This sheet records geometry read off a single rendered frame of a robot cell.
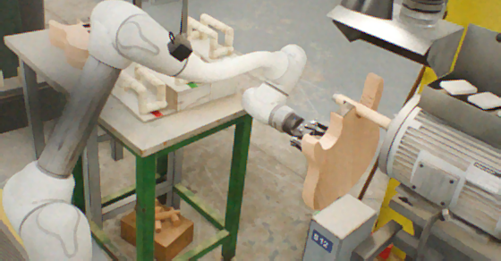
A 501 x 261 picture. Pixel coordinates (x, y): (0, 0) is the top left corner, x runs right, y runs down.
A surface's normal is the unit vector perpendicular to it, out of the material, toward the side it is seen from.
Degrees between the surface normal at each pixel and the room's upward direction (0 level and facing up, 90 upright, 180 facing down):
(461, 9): 90
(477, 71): 90
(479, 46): 90
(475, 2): 90
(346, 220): 0
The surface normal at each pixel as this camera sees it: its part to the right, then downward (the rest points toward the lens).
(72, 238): 0.66, 0.07
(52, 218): 0.18, -0.80
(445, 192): -0.70, 0.31
